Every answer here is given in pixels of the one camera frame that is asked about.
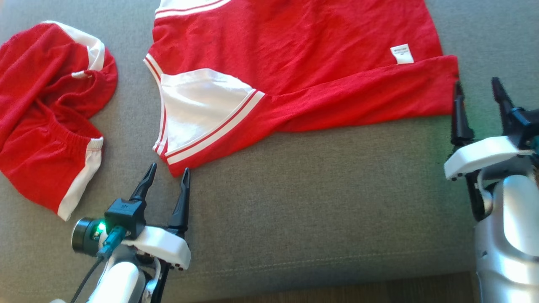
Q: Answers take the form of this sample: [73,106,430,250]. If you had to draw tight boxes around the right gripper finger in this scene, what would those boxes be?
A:
[451,81,475,146]
[492,77,516,136]

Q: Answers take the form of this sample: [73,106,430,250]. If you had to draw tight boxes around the red shirt with white sleeves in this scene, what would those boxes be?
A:
[143,0,459,177]

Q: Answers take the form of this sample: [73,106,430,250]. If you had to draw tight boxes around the red shorts with white stripes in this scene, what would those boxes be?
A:
[0,20,118,221]

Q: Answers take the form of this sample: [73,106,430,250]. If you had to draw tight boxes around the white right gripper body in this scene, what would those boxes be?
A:
[444,136,534,181]

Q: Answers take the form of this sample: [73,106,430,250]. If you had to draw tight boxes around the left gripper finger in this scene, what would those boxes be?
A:
[168,168,191,237]
[128,163,157,202]

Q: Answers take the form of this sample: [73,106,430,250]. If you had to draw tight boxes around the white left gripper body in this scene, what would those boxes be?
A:
[72,217,192,271]

